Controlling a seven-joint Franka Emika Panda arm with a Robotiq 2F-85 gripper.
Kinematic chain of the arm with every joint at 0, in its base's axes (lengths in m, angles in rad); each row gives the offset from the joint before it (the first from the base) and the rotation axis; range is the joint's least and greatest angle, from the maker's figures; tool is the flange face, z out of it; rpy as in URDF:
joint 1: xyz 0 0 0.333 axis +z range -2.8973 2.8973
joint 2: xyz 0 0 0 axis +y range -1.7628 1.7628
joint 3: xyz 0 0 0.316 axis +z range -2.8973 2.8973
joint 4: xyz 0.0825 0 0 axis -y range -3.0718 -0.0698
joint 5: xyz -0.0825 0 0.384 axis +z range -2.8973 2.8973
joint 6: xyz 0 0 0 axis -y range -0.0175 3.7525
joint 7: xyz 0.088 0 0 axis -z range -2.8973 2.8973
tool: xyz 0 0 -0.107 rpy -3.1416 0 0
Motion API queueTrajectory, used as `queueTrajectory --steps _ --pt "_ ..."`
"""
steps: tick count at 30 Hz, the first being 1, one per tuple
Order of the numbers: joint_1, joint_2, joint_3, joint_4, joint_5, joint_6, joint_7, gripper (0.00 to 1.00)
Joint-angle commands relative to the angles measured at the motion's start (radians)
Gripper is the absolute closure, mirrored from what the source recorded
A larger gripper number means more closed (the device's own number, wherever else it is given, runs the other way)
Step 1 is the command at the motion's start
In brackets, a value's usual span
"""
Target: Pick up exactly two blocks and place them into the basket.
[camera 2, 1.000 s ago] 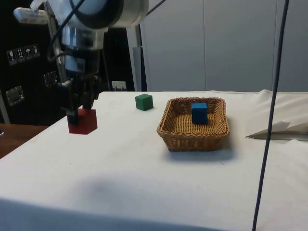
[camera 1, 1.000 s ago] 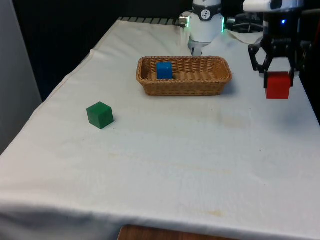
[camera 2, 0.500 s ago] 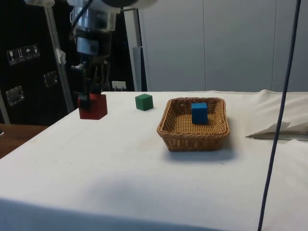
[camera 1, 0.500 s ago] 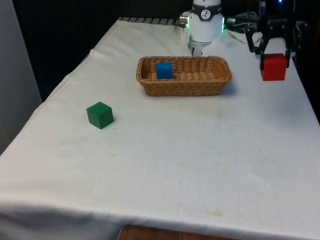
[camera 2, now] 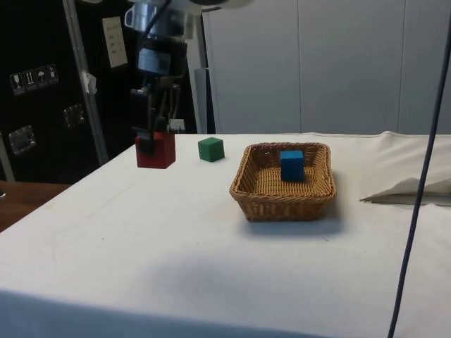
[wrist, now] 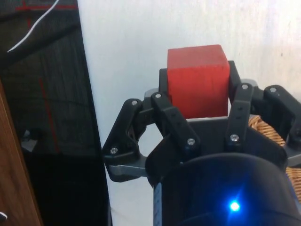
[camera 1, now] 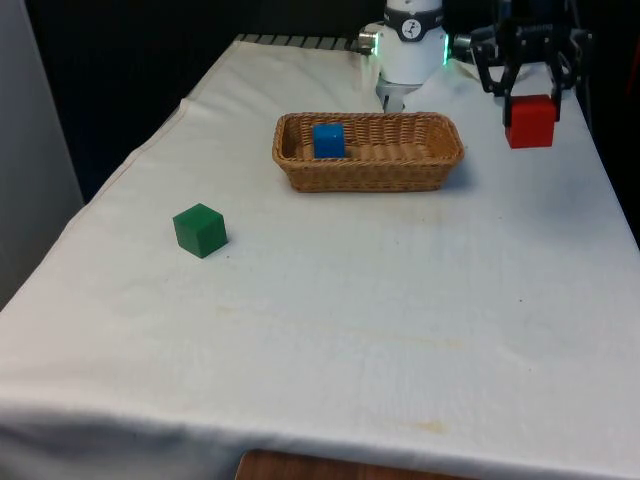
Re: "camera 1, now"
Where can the blue cube block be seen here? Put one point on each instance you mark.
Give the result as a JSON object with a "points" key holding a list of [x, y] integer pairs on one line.
{"points": [[328, 142]]}

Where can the green cube block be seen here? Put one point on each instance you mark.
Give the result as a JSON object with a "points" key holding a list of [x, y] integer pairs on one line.
{"points": [[197, 232]]}

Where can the red cube block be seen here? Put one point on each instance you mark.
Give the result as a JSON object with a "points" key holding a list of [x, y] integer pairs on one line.
{"points": [[531, 122]]}

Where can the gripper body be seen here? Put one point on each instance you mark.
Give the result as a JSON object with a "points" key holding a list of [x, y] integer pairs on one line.
{"points": [[532, 40]]}

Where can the wicker basket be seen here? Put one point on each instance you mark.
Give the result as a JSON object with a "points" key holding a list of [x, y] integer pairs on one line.
{"points": [[370, 172]]}

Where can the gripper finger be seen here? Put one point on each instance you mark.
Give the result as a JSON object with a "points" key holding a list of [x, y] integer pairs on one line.
{"points": [[492, 65], [570, 65]]}

